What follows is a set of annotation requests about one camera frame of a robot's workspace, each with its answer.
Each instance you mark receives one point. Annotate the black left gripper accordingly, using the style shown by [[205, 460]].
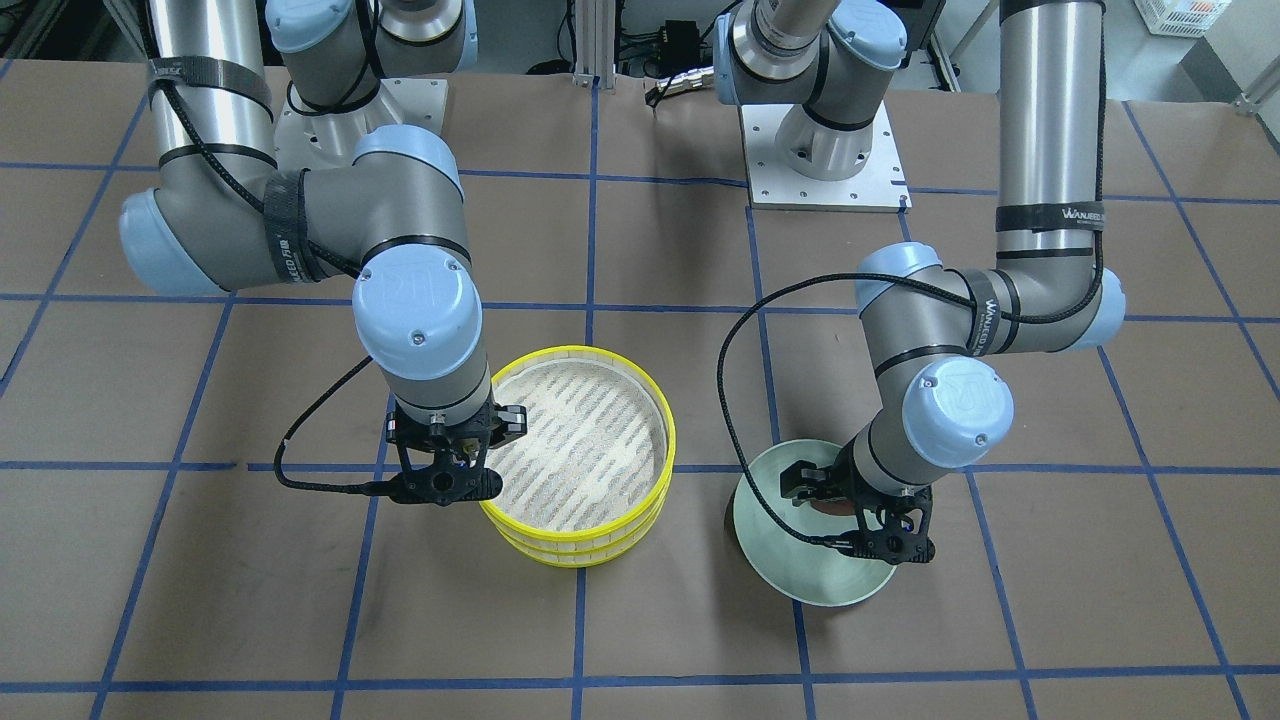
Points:
[[838, 482]]

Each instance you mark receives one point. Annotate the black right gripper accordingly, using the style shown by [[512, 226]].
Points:
[[511, 422]]

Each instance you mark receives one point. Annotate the brown chocolate bun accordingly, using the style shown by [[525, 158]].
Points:
[[839, 507]]

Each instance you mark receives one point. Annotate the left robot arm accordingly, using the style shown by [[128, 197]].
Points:
[[926, 325]]

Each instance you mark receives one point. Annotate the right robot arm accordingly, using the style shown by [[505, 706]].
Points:
[[225, 217]]

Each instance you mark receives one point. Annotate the light green plate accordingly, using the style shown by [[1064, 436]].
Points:
[[806, 572]]

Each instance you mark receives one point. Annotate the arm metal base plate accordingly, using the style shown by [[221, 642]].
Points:
[[305, 139], [796, 164]]

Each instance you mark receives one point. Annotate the aluminium frame post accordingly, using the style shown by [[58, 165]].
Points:
[[595, 45]]

